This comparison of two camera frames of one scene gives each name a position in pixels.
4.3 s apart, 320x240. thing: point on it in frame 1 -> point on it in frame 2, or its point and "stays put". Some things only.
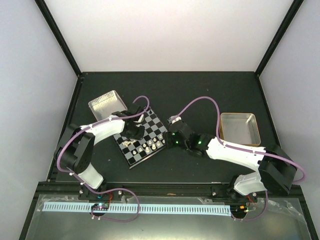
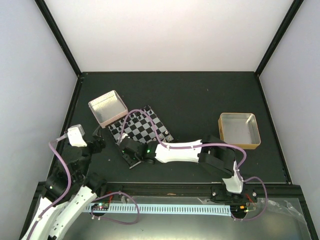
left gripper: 139,136 -> 97,147
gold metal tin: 240,128 stays put
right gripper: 169,142 -> 131,162
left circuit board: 100,207 stays put
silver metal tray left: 104,106 stays put
